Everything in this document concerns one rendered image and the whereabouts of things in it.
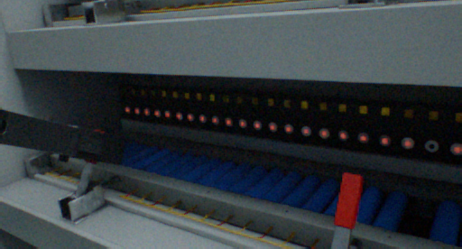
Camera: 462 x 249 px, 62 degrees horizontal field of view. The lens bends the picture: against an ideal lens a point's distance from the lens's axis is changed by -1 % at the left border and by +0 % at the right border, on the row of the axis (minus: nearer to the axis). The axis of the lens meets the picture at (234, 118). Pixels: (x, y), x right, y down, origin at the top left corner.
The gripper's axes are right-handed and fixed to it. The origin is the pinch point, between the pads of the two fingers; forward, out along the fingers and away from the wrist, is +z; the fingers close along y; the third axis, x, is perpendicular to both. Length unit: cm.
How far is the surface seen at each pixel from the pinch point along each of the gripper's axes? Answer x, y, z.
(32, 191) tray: -6.8, -10.6, 1.7
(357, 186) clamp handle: 0.9, 27.1, 0.6
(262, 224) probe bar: -3.6, 18.5, 5.2
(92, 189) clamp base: -4.4, 0.6, 1.3
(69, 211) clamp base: -6.7, 0.8, -0.8
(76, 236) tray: -8.7, 2.4, -0.6
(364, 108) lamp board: 8.7, 23.7, 11.8
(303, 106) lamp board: 8.5, 17.3, 11.9
